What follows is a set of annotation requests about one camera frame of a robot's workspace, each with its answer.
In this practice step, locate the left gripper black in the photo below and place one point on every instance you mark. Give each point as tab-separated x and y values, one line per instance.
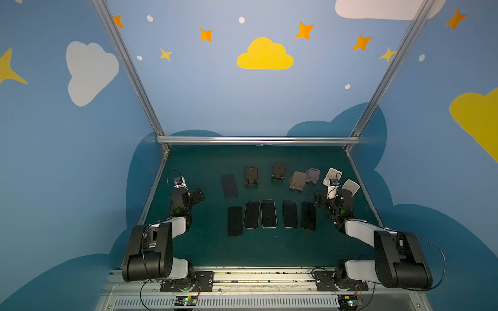
195	196

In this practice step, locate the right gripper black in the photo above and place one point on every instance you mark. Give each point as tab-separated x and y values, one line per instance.
323	201

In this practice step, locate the white stand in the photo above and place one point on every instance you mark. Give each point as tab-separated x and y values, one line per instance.
331	177
351	186

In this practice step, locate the black phone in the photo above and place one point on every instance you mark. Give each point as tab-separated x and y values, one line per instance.
308	216
229	186
235	221

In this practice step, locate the lilac small phone stand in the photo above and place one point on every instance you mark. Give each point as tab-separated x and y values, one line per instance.
312	176

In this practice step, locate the round wooden phone stand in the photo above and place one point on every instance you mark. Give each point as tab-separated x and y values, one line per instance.
298	181

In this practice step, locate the silver phone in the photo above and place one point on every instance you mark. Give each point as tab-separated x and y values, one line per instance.
290	214
268	214

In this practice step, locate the purple-edged phone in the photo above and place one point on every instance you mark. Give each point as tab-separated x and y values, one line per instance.
251	218

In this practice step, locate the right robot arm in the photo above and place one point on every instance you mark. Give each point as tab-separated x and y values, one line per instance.
399	261

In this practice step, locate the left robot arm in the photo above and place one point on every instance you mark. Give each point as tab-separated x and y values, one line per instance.
150	247

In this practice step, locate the black right back stand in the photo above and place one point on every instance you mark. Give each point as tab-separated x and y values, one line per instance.
278	172

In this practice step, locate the black stand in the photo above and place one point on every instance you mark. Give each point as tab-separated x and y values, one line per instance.
278	172
251	177

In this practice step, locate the black middle back stand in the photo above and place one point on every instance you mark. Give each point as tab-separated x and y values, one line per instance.
251	177

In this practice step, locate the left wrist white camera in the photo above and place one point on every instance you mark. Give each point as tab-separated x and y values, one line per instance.
180	183

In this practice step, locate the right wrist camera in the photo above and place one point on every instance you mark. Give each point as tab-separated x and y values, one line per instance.
332	190

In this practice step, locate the aluminium frame back rail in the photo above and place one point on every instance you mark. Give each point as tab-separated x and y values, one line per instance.
206	140

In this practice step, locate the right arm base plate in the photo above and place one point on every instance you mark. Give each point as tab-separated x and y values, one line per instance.
325	282

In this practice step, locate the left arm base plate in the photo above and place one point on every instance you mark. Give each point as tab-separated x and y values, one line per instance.
202	281

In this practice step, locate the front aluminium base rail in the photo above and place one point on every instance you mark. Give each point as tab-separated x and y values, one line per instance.
255	288

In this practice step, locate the aluminium frame right post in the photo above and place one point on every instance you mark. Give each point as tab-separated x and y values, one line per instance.
410	37

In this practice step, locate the aluminium frame post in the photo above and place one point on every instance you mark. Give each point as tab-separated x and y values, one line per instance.
410	37
105	14

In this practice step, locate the aluminium frame left post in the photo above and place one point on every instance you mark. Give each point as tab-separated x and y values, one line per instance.
105	14

